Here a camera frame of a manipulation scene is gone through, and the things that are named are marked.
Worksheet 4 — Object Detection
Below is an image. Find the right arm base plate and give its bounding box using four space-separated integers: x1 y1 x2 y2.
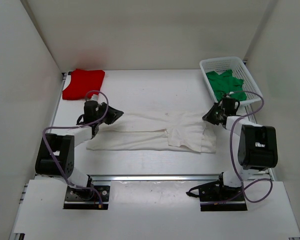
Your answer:
186 177 248 212

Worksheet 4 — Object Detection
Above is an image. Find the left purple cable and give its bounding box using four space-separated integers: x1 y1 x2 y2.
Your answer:
42 91 110 208

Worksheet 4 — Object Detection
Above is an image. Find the white plastic basket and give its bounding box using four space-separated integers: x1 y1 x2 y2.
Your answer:
199 56 262 106

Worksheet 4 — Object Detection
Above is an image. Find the red t shirt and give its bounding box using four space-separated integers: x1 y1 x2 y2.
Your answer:
62 69 106 101

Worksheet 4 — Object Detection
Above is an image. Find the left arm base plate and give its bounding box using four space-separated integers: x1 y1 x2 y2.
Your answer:
63 182 111 210

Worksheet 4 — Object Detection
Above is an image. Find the green t shirt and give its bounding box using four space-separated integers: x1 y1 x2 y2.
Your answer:
206 69 247 102

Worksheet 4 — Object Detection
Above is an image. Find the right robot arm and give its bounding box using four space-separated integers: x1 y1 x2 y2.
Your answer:
186 94 278 205

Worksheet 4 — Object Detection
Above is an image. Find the white t shirt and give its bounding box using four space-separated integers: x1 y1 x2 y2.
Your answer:
86 111 217 154

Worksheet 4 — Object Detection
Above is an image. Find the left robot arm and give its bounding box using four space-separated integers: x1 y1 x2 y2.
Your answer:
35 100 124 200

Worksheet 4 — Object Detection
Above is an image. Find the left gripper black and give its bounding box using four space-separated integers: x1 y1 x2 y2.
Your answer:
94 101 123 125

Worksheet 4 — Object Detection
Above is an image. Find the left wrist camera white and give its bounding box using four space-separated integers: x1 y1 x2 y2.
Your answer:
85 93 99 101

